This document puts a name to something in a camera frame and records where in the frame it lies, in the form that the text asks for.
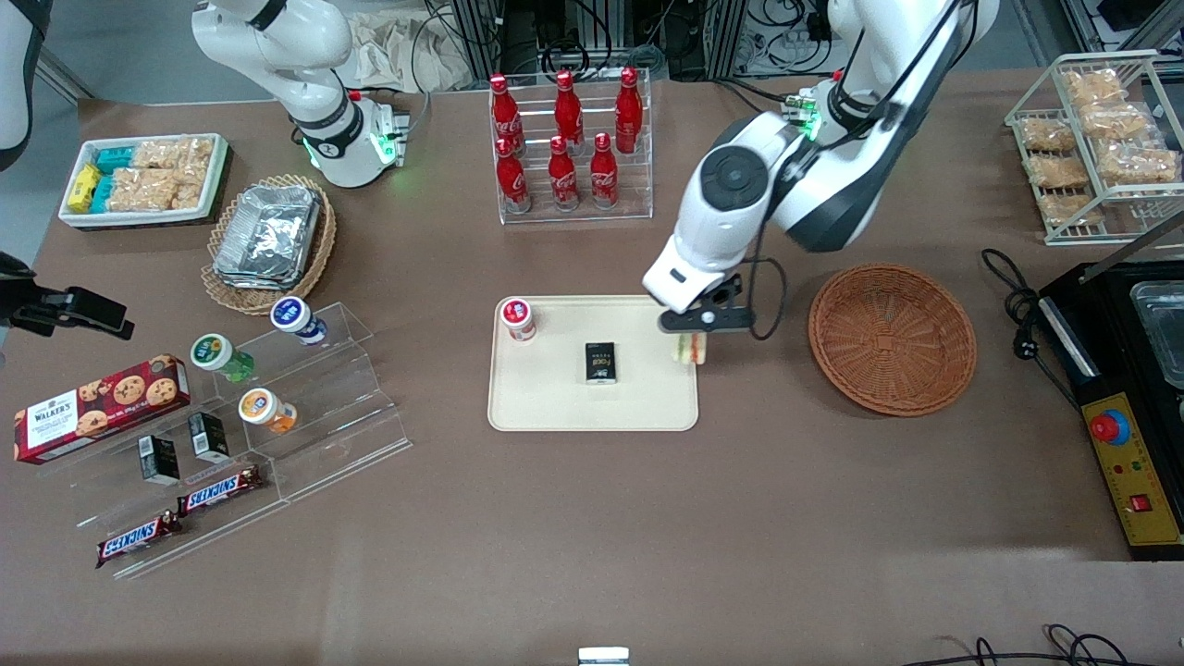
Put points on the beige plastic tray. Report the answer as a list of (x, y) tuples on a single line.
[(638, 398)]

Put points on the small black green carton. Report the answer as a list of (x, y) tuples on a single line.
[(209, 437), (159, 460)]

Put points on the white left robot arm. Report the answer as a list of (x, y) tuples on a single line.
[(708, 236)]

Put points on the silver foil pouch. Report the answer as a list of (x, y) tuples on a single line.
[(233, 273)]

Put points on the red cola bottle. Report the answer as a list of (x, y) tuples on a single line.
[(563, 180), (511, 180), (505, 116), (568, 111), (603, 178), (628, 111)]

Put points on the Snickers chocolate bar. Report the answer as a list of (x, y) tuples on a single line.
[(220, 490), (137, 540)]

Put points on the clear bag fried snack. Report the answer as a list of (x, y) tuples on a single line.
[(1093, 87), (1115, 120), (1047, 135), (1138, 164), (1070, 208), (1057, 170)]

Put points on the clear acrylic stepped display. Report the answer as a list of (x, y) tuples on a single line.
[(342, 407)]

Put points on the small bottle red white cap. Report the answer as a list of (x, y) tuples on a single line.
[(518, 317)]

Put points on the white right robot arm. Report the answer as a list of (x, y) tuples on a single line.
[(305, 42)]

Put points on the small bottle blue cap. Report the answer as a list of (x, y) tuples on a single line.
[(294, 317)]

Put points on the clear bag rice crackers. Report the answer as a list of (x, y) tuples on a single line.
[(194, 151), (141, 190), (189, 188), (154, 154)]

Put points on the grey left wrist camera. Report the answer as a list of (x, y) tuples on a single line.
[(684, 321)]

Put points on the black sealing machine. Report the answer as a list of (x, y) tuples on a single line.
[(1110, 324)]

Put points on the clear plastic container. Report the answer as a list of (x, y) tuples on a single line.
[(1161, 333)]

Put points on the clear acrylic bottle rack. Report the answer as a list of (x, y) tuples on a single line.
[(638, 185)]

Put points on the small bottle green cap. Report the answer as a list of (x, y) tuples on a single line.
[(215, 353)]

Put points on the small bottle orange cap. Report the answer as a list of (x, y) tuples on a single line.
[(261, 408)]

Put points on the crumpled beige cloth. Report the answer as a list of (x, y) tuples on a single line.
[(407, 51)]

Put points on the triangular sandwich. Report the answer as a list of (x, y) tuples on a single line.
[(690, 351)]

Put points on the teal snack pack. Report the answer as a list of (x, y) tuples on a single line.
[(104, 192), (115, 158)]

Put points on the light oval wicker basket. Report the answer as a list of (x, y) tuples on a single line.
[(319, 250)]

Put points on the white rectangular snack bin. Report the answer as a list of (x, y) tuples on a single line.
[(217, 180)]

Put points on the yellow snack pack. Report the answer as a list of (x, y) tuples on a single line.
[(85, 188)]

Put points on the dark equipment rack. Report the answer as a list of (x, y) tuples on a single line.
[(703, 37)]

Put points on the yellow black control box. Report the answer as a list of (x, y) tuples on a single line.
[(1133, 462)]

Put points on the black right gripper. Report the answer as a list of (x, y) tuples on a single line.
[(28, 302)]

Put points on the silver metal bar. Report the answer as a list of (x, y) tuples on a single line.
[(1133, 248)]

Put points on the brown round wicker basket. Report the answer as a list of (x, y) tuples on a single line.
[(888, 342)]

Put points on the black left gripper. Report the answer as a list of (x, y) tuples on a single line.
[(721, 295)]

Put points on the red emergency stop button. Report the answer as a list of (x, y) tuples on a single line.
[(1108, 426)]

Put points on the red Walkers cookie box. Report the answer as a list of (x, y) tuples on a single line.
[(92, 412)]

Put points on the stack of foil trays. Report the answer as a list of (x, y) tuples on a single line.
[(273, 227)]

